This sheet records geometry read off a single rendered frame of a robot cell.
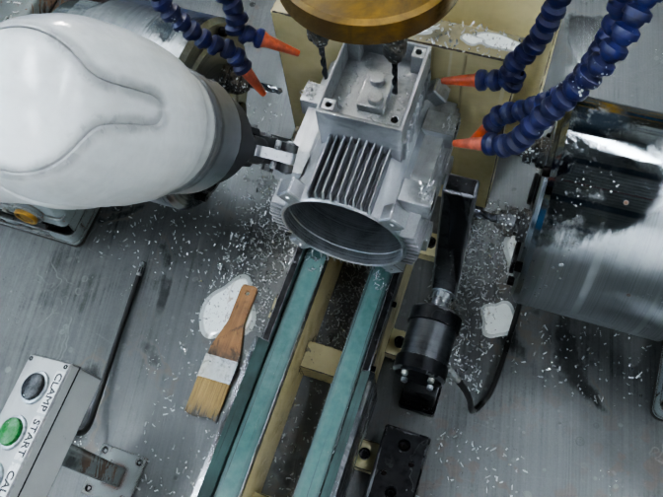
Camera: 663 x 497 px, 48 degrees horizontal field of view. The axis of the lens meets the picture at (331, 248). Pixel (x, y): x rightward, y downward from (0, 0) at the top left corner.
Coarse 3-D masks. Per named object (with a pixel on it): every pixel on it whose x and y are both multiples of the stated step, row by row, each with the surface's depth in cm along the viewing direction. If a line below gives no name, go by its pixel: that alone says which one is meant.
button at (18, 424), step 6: (6, 420) 79; (12, 420) 78; (18, 420) 78; (6, 426) 78; (12, 426) 78; (18, 426) 78; (0, 432) 78; (6, 432) 78; (12, 432) 78; (18, 432) 77; (0, 438) 78; (6, 438) 77; (12, 438) 77; (6, 444) 77
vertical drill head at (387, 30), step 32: (288, 0) 66; (320, 0) 65; (352, 0) 65; (384, 0) 64; (416, 0) 64; (448, 0) 65; (320, 32) 66; (352, 32) 65; (384, 32) 65; (416, 32) 66
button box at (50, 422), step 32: (64, 384) 79; (96, 384) 83; (0, 416) 81; (32, 416) 78; (64, 416) 80; (0, 448) 78; (32, 448) 77; (64, 448) 80; (0, 480) 76; (32, 480) 77
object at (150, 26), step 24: (72, 0) 94; (96, 0) 92; (120, 0) 92; (144, 0) 95; (120, 24) 88; (144, 24) 88; (168, 24) 88; (216, 24) 91; (168, 48) 86; (192, 48) 87; (216, 72) 94; (240, 96) 103
